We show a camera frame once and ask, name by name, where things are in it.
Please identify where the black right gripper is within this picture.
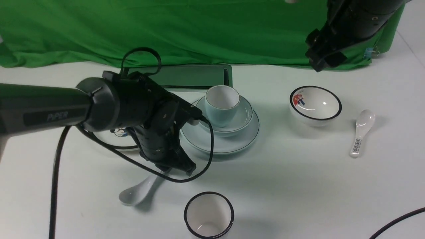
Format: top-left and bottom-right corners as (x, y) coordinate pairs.
(305, 25), (349, 72)

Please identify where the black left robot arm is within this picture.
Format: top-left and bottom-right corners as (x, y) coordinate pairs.
(0, 71), (202, 176)

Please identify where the blue binder clip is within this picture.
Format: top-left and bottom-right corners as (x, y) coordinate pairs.
(363, 47), (381, 59)

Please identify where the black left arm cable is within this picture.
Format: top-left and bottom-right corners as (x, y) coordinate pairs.
(48, 47), (214, 239)

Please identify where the black-rimmed white cup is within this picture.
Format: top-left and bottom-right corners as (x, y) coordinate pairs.
(183, 192), (235, 239)

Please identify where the pale blue plate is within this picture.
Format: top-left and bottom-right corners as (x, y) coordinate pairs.
(181, 110), (260, 155)

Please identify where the black cable bottom right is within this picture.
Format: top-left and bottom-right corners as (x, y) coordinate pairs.
(369, 207), (425, 239)

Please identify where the pale blue cup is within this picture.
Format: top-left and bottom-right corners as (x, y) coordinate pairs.
(204, 85), (240, 127)

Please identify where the green backdrop cloth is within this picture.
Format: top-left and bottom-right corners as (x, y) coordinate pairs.
(0, 0), (406, 71)

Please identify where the plain white ceramic spoon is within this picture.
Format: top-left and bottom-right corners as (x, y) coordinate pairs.
(118, 170), (170, 207)

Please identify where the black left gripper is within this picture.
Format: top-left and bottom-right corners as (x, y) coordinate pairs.
(128, 100), (196, 176)

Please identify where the black-rimmed cartoon bowl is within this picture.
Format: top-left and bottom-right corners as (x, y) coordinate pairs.
(289, 86), (342, 127)

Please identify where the black-rimmed cartoon plate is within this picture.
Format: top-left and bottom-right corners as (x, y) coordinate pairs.
(89, 128), (138, 152)

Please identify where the white spoon with print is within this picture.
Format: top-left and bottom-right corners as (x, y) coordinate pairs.
(349, 109), (376, 158)

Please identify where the pale blue bowl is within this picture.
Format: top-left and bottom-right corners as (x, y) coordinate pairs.
(193, 96), (253, 137)

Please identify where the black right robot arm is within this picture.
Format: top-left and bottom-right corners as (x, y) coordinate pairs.
(305, 0), (405, 72)

